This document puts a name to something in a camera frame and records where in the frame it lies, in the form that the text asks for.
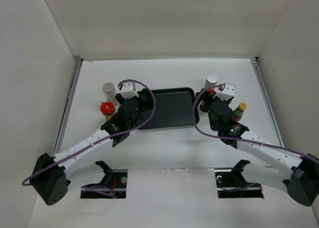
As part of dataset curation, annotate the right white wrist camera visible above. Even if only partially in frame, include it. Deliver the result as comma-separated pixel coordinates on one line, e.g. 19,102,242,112
215,83,235,101

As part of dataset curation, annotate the purple cable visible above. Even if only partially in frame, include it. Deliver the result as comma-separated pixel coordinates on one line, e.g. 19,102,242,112
192,85,319,164
21,79,157,187

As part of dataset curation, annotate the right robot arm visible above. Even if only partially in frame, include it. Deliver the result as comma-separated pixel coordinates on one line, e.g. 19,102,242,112
208,99,319,207

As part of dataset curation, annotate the black plastic tray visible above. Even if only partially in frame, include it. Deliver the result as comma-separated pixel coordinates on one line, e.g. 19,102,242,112
140,87,199,130

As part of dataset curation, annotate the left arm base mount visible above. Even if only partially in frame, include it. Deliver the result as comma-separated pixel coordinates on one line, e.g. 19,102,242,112
80,161,128,199

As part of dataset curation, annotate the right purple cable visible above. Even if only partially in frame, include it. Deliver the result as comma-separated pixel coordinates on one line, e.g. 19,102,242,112
192,85,319,164

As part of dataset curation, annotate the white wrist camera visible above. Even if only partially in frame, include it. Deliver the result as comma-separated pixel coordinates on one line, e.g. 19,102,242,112
119,81,139,99
215,83,235,101

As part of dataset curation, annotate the white bead jar silver lid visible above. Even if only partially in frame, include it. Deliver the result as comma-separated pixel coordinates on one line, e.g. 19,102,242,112
102,83,118,106

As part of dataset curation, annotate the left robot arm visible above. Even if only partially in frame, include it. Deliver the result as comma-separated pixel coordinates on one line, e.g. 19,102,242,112
29,90,156,206

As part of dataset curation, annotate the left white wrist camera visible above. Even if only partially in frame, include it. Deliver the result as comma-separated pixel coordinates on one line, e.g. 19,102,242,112
119,81,139,99

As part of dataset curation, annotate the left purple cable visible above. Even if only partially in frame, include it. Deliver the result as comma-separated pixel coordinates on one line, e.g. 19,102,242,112
21,79,157,187

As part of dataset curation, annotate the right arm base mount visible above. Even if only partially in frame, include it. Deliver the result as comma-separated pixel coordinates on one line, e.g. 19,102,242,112
214,160,264,199

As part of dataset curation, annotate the yellow cap sauce bottle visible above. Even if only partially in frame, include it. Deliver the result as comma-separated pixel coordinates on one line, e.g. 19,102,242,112
232,102,247,122

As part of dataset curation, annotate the red lid sauce jar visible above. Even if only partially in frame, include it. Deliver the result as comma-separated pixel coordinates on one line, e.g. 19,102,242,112
200,89,216,113
100,102,116,121

